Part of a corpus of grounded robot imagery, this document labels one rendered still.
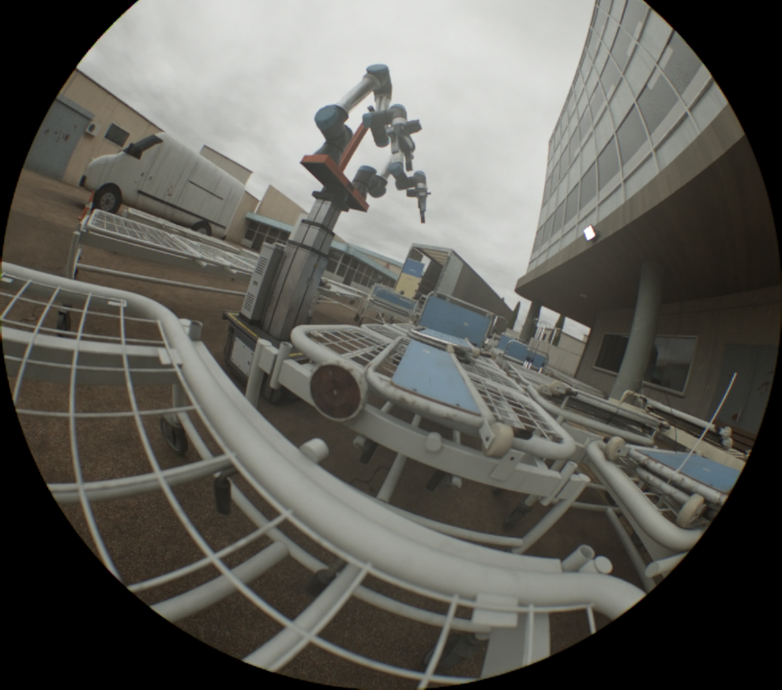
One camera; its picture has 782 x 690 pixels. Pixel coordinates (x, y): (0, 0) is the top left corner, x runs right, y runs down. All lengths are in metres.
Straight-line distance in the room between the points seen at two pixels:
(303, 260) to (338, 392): 0.79
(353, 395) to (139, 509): 0.67
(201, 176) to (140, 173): 1.97
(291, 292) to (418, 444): 0.89
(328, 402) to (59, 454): 0.85
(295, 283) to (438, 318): 1.66
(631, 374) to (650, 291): 1.63
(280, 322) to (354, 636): 1.21
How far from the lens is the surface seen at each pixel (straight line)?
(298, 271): 1.13
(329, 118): 1.12
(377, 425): 0.48
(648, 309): 5.39
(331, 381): 0.44
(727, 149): 3.67
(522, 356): 3.75
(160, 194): 7.22
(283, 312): 1.15
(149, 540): 0.74
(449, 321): 2.42
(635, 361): 5.18
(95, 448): 0.91
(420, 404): 0.43
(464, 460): 0.50
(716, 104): 4.78
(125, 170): 6.95
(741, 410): 6.01
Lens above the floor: 0.67
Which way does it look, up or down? level
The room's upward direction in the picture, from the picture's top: 22 degrees clockwise
